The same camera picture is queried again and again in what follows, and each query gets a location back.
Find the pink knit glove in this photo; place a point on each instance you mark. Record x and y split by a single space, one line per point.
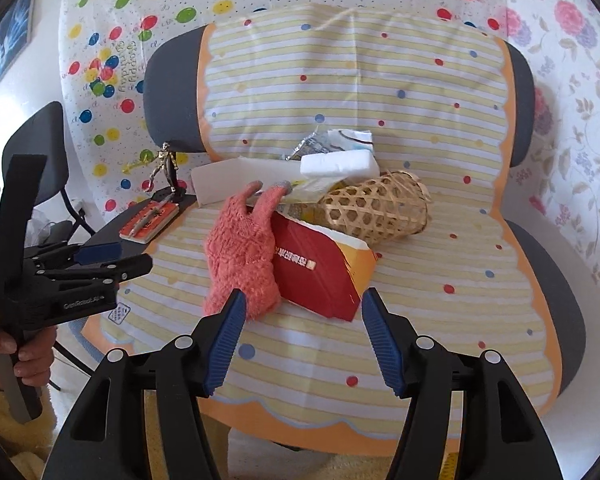
240 250

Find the yellow plastic packet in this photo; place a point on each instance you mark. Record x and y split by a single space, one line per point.
305 191

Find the gold action figurine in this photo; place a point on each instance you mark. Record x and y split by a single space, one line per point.
166 160

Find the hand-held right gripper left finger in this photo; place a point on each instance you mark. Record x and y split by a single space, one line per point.
225 345

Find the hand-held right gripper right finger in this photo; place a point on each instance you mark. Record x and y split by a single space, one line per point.
382 345

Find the red cardboard box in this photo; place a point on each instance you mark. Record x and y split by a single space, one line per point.
310 270

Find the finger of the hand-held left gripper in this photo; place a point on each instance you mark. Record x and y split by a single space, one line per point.
100 252
130 266

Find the orange spiral notebook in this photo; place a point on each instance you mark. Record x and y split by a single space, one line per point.
165 221

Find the wall poster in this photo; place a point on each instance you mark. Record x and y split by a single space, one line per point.
10 45

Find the black chair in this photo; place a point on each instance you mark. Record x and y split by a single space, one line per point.
40 135

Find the silver crumpled wrapper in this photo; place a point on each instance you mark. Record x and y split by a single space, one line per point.
305 147

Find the woven bamboo basket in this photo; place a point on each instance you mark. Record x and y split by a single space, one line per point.
370 207

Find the person's left hand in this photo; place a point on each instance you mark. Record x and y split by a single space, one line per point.
37 355

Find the white tissue packet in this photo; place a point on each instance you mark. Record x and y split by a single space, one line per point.
220 180

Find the yellow striped dotted sheet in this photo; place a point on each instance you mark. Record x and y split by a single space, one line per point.
330 85

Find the grey pen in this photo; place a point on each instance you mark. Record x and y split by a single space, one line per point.
150 216

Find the yellow fluffy cloth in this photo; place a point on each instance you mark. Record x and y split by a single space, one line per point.
0 435

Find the white foam block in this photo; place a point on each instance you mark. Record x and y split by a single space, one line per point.
337 165

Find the floral print cloth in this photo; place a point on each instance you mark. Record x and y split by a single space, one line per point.
570 110

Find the balloon print cloth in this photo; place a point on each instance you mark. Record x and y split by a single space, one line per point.
130 10

